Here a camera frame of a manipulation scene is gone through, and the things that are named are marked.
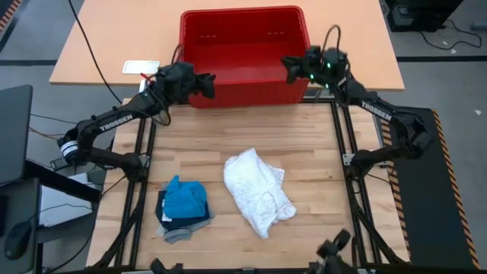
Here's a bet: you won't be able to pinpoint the black computer mouse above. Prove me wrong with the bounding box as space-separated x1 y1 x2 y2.
2 221 33 263

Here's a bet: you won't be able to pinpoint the dark laptop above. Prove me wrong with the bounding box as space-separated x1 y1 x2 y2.
0 84 34 186

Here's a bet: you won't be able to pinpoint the navy garment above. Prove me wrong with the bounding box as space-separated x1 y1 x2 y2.
154 190 211 231

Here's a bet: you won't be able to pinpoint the long black cable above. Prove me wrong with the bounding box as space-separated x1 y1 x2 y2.
67 0 123 106

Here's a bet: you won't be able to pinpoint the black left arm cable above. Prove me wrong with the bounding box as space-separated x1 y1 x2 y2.
150 43 184 127

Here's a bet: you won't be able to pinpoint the black side desk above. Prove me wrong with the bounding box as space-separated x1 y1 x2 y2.
0 159 102 274

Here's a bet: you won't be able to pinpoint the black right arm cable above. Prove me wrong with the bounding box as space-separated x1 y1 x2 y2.
322 24 342 50

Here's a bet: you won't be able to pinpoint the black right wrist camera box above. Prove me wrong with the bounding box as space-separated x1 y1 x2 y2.
280 55 306 84

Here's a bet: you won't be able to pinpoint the black hazard-striped floor mat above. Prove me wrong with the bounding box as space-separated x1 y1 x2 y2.
0 0 24 37
378 104 481 270

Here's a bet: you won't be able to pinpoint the thin floor wires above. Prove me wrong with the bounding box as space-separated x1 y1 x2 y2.
29 113 83 148

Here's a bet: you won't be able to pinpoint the black equipment cart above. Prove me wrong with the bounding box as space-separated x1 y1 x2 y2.
384 0 465 33

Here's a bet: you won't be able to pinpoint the white flat phone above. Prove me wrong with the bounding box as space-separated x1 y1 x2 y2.
122 59 161 75

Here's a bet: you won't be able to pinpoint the red plastic laundry basket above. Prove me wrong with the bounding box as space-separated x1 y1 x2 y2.
178 5 311 110

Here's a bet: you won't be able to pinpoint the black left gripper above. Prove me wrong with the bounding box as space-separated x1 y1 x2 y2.
154 62 199 104

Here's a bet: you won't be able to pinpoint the black metal table frame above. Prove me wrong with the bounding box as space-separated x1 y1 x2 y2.
91 95 410 274

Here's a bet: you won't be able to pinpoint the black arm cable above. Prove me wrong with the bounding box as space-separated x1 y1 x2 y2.
322 24 342 50
150 43 184 127

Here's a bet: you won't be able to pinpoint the black power adapter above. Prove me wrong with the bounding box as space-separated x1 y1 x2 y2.
49 155 73 171

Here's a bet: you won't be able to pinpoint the bright blue garment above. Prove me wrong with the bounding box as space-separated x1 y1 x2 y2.
162 174 208 220

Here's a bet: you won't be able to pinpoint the beige wooden desk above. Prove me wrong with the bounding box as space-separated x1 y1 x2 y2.
48 0 406 92

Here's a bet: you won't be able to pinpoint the black floor cable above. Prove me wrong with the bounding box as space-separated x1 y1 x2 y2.
418 18 483 51

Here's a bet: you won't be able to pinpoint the white garment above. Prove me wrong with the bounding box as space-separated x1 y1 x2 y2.
223 147 297 240

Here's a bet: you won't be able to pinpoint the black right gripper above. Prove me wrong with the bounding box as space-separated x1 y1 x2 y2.
304 45 349 91

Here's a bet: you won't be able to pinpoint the grey garment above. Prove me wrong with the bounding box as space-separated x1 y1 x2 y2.
155 181 215 244

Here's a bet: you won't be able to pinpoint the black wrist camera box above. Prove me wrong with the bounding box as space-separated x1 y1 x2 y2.
280 55 306 84
196 72 217 100

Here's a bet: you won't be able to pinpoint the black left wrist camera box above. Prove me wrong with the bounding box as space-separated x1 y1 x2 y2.
196 72 217 100

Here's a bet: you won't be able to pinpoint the blurred black device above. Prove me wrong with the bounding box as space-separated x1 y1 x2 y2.
316 228 358 274
149 257 183 274

